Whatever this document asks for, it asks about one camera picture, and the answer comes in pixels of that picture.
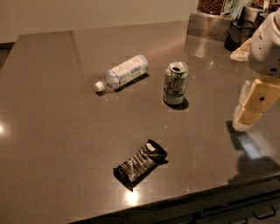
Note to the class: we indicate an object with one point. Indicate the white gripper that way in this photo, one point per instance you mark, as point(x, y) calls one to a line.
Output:
point(264, 53)

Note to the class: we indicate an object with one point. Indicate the clear blue-labelled plastic bottle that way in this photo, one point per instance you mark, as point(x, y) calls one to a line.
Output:
point(122, 74)

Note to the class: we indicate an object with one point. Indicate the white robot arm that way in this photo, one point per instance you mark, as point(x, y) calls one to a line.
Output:
point(258, 95)

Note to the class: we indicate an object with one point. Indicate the green 7up can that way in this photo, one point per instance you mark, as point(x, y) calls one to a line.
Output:
point(175, 82)

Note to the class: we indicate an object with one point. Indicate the steel snack dispenser base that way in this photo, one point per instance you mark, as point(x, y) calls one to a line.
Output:
point(208, 26)

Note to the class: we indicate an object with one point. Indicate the black snack wrapper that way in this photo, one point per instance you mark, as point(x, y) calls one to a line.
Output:
point(134, 170)

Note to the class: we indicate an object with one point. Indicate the black wire mesh basket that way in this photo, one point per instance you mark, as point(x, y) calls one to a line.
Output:
point(239, 31)

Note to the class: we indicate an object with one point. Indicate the black drawer handle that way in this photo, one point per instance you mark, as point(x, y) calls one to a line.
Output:
point(264, 213)

